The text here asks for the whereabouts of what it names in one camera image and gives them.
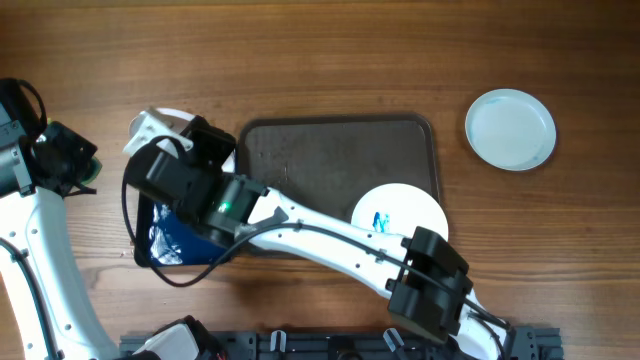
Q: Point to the green yellow sponge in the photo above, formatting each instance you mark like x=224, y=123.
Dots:
x=92, y=172

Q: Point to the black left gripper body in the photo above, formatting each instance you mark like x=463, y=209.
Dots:
x=75, y=149

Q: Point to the dark brown serving tray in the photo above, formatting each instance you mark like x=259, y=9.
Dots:
x=328, y=163

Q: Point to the blue water tray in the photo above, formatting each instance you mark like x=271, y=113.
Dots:
x=165, y=241

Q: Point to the pale green plate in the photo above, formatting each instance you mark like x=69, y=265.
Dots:
x=510, y=130

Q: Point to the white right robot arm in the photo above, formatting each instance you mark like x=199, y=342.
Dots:
x=423, y=278

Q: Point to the white plate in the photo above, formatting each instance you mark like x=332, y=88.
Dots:
x=155, y=122
x=397, y=208

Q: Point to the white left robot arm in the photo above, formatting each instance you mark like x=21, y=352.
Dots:
x=47, y=293

